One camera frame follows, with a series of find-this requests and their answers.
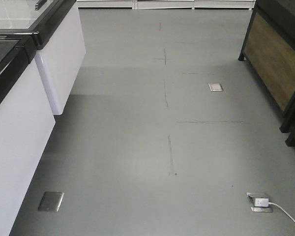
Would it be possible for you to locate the far steel floor socket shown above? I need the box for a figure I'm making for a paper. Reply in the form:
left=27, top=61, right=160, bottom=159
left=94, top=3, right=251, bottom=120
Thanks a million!
left=208, top=83, right=224, bottom=91

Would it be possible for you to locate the far white chest freezer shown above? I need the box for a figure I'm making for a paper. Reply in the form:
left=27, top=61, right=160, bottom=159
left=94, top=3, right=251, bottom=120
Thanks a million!
left=0, top=0, right=86, bottom=115

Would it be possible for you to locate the white chest freezer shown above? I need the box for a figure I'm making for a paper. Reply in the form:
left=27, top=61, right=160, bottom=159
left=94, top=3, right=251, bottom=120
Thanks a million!
left=0, top=36, right=55, bottom=236
left=0, top=0, right=86, bottom=115

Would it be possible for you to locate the near white chest freezer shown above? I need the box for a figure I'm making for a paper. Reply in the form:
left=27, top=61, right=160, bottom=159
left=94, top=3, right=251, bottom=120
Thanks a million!
left=0, top=36, right=55, bottom=236

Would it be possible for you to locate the closed steel floor socket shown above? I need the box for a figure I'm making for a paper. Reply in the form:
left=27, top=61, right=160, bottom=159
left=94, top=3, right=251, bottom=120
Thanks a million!
left=37, top=191, right=64, bottom=212

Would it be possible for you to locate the white power adapter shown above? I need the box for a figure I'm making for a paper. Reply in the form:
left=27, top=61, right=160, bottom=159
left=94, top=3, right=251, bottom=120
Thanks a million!
left=253, top=197, right=269, bottom=207

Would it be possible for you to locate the open steel floor socket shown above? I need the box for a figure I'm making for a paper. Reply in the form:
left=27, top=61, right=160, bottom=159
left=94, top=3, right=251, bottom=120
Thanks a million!
left=246, top=192, right=273, bottom=213

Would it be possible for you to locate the wooden black-framed display stand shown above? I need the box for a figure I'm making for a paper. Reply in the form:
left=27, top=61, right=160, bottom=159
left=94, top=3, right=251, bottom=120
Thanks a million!
left=238, top=0, right=295, bottom=147

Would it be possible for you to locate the white power cable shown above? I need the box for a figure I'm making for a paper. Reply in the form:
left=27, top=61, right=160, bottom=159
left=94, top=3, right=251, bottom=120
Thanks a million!
left=267, top=202, right=295, bottom=234

